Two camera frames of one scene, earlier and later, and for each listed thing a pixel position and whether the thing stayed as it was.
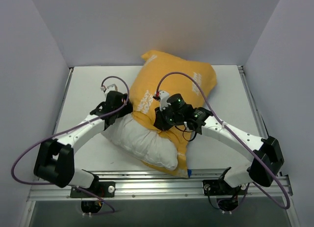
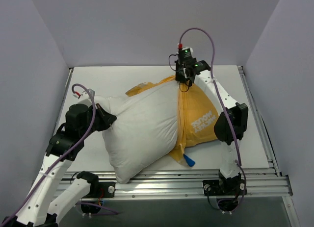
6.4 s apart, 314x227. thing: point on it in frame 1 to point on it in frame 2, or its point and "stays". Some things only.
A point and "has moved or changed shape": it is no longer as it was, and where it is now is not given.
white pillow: (148, 143) has moved or changed shape
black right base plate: (221, 188) stays
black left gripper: (125, 105) to (103, 117)
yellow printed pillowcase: (157, 72) has moved or changed shape
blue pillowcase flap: (190, 172) to (189, 162)
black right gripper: (160, 119) to (184, 77)
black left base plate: (104, 189) stays
